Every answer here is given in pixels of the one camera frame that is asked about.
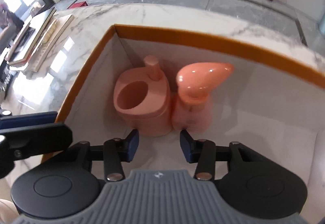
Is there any stack of books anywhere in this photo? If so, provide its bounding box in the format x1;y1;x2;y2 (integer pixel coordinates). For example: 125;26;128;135
5;8;74;72

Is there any orange cardboard storage box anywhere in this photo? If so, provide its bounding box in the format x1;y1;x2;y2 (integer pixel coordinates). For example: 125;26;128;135
40;24;325;189

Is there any pink pump lotion bottle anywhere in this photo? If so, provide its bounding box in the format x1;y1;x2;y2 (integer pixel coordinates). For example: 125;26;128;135
171;62;234;132

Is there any pink toothbrush holder cup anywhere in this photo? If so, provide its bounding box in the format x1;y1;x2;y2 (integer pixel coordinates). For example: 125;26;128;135
114;55;172;137

